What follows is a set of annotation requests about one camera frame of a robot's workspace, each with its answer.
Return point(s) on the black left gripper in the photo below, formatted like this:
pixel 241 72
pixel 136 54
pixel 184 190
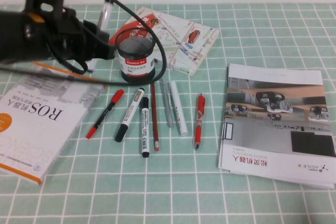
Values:
pixel 68 35

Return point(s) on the slim white marker black caps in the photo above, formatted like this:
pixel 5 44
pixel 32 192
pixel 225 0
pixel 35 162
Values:
pixel 106 9

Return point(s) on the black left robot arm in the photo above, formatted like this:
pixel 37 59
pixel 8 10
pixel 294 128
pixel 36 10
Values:
pixel 15 37

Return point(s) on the black mesh pen holder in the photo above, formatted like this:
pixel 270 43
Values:
pixel 136 72

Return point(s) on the grey pen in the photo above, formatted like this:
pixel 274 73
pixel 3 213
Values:
pixel 167 103

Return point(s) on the red retractable gel pen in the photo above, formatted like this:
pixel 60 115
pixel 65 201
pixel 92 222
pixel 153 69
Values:
pixel 199 121

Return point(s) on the red black double-ended marker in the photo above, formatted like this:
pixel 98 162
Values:
pixel 105 113

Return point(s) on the white marker dark green cap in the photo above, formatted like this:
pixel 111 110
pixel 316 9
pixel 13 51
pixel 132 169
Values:
pixel 130 115

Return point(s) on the map cover book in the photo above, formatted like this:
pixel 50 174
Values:
pixel 183 40

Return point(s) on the red pencil with eraser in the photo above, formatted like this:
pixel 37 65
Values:
pixel 155 113

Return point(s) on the short white marker black caps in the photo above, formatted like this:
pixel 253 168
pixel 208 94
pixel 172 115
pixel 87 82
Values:
pixel 145 129

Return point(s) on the white paint marker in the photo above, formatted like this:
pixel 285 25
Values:
pixel 178 108

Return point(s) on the white orange ROS book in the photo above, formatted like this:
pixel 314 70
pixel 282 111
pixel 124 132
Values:
pixel 39 129

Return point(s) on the green checked tablecloth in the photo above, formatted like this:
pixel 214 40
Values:
pixel 183 195

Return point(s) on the AgileX robotics brochure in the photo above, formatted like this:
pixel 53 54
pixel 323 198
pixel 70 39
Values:
pixel 273 119

